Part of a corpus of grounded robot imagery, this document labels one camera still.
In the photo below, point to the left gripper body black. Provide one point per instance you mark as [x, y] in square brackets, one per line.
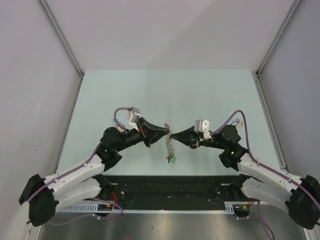
[133, 136]

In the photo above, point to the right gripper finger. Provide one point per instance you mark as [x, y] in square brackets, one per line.
[188, 141]
[185, 133]

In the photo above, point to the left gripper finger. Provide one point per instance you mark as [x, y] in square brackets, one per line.
[151, 128]
[154, 137]

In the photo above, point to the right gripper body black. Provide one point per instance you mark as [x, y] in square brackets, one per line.
[211, 142]

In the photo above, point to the metal disc keyring holder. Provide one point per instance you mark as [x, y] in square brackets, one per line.
[168, 142]

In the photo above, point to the green yellow tagged keys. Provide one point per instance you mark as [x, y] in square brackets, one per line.
[171, 158]

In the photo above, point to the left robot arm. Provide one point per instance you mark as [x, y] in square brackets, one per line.
[85, 180]

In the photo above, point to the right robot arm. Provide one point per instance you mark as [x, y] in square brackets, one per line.
[298, 196]

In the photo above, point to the blue yellow tagged keys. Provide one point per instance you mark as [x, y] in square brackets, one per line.
[121, 127]

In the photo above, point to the blue tagged key bunch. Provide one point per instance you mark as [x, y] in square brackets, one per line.
[237, 123]

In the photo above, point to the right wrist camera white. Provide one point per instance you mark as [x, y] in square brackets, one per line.
[202, 128]

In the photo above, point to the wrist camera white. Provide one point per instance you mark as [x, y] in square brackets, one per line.
[202, 128]
[133, 117]

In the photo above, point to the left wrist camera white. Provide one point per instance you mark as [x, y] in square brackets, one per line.
[133, 117]

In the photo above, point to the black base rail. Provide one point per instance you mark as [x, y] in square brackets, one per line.
[133, 192]

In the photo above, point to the white slotted cable duct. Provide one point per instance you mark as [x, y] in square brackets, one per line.
[107, 208]

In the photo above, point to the left aluminium frame post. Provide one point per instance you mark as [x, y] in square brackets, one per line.
[48, 13]

